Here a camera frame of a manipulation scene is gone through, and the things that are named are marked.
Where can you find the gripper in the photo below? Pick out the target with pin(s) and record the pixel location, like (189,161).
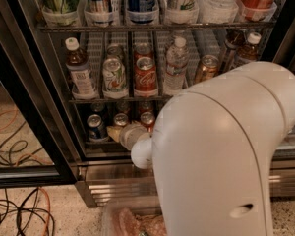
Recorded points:
(132,136)

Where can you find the orange gold can front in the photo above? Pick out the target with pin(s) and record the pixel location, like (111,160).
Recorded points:
(121,120)

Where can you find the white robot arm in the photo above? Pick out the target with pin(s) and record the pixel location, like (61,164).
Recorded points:
(211,149)

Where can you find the blue pepsi can front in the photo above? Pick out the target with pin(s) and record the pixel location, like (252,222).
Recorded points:
(96,128)

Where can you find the orange can bottom rear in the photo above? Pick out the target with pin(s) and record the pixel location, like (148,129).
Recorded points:
(123,107)

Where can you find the blue can bottom rear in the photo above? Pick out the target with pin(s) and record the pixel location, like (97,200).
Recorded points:
(101,110)

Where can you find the red can bottom front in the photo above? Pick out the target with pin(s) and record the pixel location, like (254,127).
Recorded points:
(148,120)

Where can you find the red can bottom rear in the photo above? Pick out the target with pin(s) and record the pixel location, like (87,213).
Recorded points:
(145,106)

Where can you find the white green can middle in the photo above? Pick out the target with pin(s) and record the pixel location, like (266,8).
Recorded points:
(114,78)

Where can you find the stainless fridge base grille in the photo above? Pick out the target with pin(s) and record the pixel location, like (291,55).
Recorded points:
(101,181)

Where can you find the red coca cola can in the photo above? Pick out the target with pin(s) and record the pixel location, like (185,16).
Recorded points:
(145,76)

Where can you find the white can middle rear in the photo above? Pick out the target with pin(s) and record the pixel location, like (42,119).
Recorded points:
(115,50)

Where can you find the red can middle rear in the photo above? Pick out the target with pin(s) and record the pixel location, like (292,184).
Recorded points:
(142,50)

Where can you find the black glass fridge door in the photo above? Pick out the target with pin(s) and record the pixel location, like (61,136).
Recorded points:
(31,147)

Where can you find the gold can middle shelf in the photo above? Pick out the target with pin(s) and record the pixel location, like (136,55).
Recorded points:
(207,68)

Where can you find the brown tea bottle left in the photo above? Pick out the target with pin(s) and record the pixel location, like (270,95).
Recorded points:
(77,62)

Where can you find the brown tea bottle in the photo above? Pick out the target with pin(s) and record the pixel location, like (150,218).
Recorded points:
(233,40)
(248,52)
(77,62)

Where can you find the clear plastic bin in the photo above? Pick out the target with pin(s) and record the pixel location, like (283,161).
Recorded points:
(135,216)

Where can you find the clear water bottle middle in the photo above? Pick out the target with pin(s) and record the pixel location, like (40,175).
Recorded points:
(177,58)

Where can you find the brown tea bottle behind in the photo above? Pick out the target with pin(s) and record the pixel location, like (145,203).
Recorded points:
(233,40)

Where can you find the brown tea bottle right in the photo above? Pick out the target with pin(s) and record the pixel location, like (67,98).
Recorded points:
(248,52)

